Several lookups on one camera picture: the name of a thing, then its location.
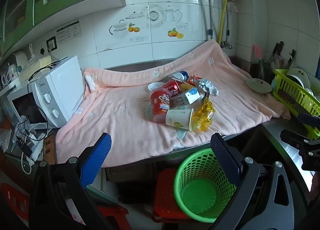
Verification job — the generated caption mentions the metal flexible hose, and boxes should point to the metal flexible hose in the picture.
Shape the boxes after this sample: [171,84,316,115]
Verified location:
[199,0,213,41]
[226,0,237,43]

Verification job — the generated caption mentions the white paper cup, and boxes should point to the white paper cup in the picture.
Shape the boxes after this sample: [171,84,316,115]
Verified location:
[165,108,194,131]

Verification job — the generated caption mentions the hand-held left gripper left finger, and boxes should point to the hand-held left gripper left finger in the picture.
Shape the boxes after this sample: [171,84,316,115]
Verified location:
[30,132,113,230]

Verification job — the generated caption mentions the green wall cabinet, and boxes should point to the green wall cabinet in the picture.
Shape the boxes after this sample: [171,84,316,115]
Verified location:
[0,0,127,57]

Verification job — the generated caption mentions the cream lidded food container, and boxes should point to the cream lidded food container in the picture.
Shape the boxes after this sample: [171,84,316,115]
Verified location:
[19,54,54,82]

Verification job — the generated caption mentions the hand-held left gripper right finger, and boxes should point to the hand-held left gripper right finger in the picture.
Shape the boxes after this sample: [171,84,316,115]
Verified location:
[210,133,310,230]

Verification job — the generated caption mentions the white power strip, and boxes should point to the white power strip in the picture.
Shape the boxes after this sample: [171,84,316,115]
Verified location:
[15,130,48,167]

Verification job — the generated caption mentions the white electric kettle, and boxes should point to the white electric kettle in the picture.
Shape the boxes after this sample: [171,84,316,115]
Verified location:
[12,51,28,80]

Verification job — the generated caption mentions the red plastic crate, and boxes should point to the red plastic crate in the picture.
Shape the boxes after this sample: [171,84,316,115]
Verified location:
[0,182,31,222]

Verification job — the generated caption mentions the black wall socket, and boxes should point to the black wall socket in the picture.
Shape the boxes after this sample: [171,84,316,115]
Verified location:
[46,36,58,52]

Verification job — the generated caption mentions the red soda can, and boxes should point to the red soda can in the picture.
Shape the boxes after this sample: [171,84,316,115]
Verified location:
[162,80,181,98]

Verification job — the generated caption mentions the green dish rack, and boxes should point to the green dish rack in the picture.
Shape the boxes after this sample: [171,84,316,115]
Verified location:
[272,68,320,140]

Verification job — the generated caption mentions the white blue small carton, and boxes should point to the white blue small carton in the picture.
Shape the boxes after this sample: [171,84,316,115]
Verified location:
[186,89,201,105]

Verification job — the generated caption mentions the pink flower blanket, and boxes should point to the pink flower blanket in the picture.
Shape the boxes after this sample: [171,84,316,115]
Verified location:
[55,39,292,168]

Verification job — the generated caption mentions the white microwave oven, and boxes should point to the white microwave oven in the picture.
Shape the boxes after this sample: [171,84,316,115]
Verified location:
[28,56,87,128]

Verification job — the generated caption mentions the black handled knife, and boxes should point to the black handled knife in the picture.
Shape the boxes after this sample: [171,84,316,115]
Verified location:
[287,49,297,68]
[269,42,284,63]

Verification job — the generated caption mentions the blue white drink can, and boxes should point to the blue white drink can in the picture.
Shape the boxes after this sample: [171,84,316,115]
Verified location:
[170,71,190,82]

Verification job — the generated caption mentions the ceramic bowl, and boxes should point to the ceramic bowl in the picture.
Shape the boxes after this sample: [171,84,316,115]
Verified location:
[246,78,273,94]

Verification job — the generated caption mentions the black power cable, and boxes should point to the black power cable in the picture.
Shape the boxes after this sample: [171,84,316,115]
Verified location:
[28,56,68,88]

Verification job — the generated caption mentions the pink spatula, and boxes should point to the pink spatula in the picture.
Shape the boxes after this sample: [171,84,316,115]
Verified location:
[252,44,263,61]

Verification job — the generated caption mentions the dark utensil holder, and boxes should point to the dark utensil holder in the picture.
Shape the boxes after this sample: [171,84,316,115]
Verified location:
[250,58,276,81]

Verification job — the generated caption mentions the floral teapot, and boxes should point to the floral teapot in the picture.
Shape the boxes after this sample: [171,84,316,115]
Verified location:
[6,66,19,83]

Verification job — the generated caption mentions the yellow gas hose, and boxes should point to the yellow gas hose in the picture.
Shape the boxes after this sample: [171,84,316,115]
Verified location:
[217,0,229,45]

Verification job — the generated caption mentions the white plate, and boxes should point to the white plate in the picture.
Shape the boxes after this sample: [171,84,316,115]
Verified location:
[286,67,311,88]

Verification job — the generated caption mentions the red plastic stool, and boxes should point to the red plastic stool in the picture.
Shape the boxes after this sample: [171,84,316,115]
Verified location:
[152,169,192,223]
[96,206,130,230]

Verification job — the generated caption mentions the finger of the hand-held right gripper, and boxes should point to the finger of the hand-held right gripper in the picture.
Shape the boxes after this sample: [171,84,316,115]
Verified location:
[280,129,310,148]
[297,113,320,127]

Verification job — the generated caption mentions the white paper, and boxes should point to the white paper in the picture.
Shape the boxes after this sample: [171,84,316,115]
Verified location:
[195,78,219,96]

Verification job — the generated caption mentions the yellow plastic wrapper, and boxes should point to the yellow plastic wrapper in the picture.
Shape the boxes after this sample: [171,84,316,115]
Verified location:
[192,96,216,132]

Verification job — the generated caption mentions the orange snack packet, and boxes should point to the orange snack packet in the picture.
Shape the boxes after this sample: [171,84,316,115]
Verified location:
[189,75,203,86]

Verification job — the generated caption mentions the red instant noodle cup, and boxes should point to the red instant noodle cup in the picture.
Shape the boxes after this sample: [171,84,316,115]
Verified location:
[150,88,171,123]

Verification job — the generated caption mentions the green plastic wastebasket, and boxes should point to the green plastic wastebasket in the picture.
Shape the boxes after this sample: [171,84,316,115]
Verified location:
[173,148,238,223]

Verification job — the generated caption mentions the wall instruction sticker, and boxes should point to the wall instruction sticker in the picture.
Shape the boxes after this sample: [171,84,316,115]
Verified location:
[56,21,82,43]

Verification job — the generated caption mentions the red yellow label plastic bottle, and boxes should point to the red yellow label plastic bottle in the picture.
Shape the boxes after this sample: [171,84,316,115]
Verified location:
[171,81,198,109]

